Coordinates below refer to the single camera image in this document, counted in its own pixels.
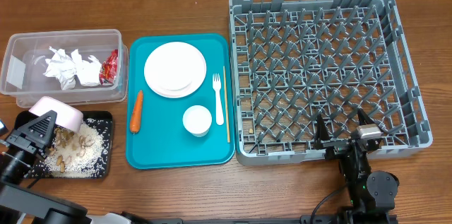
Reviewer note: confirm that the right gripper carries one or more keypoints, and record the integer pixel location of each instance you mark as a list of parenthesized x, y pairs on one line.
[(338, 147)]

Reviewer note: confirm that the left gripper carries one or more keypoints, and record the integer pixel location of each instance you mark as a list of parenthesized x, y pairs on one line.
[(38, 143)]

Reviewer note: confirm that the pink bowl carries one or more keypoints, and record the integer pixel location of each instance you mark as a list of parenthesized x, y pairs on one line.
[(66, 115)]

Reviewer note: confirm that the rice and peanuts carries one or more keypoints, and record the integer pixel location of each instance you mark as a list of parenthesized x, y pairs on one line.
[(77, 150)]

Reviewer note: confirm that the white tissue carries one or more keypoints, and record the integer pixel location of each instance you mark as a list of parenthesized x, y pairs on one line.
[(61, 67)]

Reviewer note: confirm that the white napkin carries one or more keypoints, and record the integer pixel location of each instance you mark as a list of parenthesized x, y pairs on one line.
[(87, 72)]

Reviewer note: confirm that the red snack wrapper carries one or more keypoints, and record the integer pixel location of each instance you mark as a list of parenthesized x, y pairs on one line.
[(108, 69)]

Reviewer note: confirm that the orange carrot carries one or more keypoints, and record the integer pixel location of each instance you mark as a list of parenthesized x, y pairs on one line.
[(135, 120)]

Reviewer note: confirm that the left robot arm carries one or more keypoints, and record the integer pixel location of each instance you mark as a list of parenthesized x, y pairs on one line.
[(16, 200)]

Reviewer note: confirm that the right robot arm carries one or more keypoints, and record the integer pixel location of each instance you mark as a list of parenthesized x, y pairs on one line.
[(372, 194)]

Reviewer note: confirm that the grey dishwasher rack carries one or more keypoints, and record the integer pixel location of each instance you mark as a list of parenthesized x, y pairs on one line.
[(295, 60)]

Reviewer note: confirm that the black tray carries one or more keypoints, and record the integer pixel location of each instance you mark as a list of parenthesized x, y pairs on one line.
[(102, 121)]

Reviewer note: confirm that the clear plastic bin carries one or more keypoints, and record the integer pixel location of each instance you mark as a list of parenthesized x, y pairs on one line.
[(24, 64)]

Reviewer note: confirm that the wooden chopstick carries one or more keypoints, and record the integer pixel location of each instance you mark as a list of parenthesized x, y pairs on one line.
[(226, 106)]

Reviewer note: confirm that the white plastic fork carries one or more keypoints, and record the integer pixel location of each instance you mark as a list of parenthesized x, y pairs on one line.
[(218, 105)]

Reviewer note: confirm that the teal serving tray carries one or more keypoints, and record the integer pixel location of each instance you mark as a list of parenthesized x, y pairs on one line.
[(162, 141)]

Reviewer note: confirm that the white paper cup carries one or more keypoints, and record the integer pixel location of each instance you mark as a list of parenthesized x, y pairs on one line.
[(197, 120)]

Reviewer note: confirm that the small white plate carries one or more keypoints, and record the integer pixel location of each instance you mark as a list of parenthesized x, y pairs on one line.
[(170, 70)]

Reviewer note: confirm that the large pink plate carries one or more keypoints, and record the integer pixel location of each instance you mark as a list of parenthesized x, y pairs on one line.
[(198, 69)]

